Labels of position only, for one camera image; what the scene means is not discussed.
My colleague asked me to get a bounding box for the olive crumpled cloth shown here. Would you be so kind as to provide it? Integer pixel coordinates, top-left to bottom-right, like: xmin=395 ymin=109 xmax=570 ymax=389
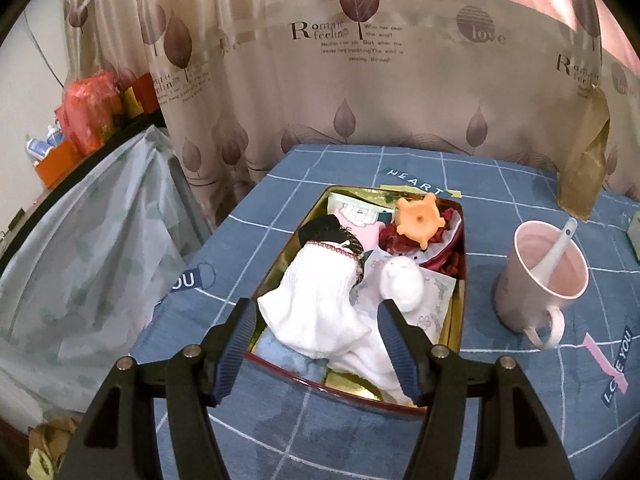
xmin=26 ymin=418 xmax=78 ymax=480

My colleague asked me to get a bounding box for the black gold hair clip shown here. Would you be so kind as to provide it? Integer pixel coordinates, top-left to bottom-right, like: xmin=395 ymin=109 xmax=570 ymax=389
xmin=298 ymin=214 xmax=364 ymax=258

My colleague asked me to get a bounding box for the red white scrunchie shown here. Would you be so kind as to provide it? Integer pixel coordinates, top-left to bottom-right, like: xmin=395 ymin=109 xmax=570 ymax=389
xmin=378 ymin=208 xmax=463 ymax=278

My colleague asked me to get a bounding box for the pink mug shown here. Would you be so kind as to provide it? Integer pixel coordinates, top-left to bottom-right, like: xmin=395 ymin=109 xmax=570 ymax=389
xmin=494 ymin=218 xmax=589 ymax=350

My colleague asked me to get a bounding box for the white spoon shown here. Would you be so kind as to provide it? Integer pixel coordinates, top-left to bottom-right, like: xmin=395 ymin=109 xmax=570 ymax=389
xmin=530 ymin=218 xmax=578 ymax=286

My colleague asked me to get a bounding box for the red plastic bag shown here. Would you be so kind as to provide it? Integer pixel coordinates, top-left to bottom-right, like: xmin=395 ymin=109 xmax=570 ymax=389
xmin=54 ymin=70 xmax=124 ymax=156

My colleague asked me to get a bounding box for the red gold tin box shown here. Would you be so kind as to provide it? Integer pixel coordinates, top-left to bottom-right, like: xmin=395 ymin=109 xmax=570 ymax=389
xmin=250 ymin=185 xmax=466 ymax=412

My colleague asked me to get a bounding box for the orange plastic toy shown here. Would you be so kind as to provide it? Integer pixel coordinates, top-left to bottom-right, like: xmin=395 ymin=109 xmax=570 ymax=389
xmin=395 ymin=193 xmax=446 ymax=250

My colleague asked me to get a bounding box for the floral white tissue packet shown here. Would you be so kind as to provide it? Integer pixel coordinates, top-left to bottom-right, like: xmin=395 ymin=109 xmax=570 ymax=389
xmin=350 ymin=249 xmax=457 ymax=344

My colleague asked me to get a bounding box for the green patterned plastic cover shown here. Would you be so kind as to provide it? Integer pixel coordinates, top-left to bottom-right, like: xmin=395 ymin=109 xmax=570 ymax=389
xmin=1 ymin=127 xmax=210 ymax=430

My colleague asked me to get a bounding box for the white cotton ball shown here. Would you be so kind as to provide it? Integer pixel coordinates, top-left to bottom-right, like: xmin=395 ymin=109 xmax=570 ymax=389
xmin=378 ymin=256 xmax=424 ymax=313

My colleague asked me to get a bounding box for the blue checked bedsheet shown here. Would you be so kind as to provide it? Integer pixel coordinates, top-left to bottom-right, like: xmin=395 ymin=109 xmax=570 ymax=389
xmin=129 ymin=143 xmax=640 ymax=480

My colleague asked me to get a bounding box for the brown kraft snack bag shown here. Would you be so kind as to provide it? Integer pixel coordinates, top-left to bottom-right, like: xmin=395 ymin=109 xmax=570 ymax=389
xmin=558 ymin=87 xmax=611 ymax=222

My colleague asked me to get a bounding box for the white fluffy sock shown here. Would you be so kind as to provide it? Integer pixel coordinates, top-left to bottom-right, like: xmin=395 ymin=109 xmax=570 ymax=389
xmin=257 ymin=240 xmax=411 ymax=405

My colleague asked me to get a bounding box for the light blue towel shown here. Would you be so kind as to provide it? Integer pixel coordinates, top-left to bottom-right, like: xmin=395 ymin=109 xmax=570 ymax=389
xmin=252 ymin=328 xmax=328 ymax=384

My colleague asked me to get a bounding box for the green tissue pack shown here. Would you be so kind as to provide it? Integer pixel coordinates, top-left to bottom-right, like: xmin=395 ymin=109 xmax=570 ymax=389
xmin=626 ymin=210 xmax=640 ymax=261

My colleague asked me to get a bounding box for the pink white wet wipes pack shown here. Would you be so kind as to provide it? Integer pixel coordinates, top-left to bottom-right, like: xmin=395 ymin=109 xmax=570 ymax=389
xmin=328 ymin=193 xmax=394 ymax=252

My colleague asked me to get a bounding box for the orange box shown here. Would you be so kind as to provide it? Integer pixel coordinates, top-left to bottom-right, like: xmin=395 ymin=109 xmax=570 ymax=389
xmin=35 ymin=140 xmax=85 ymax=191

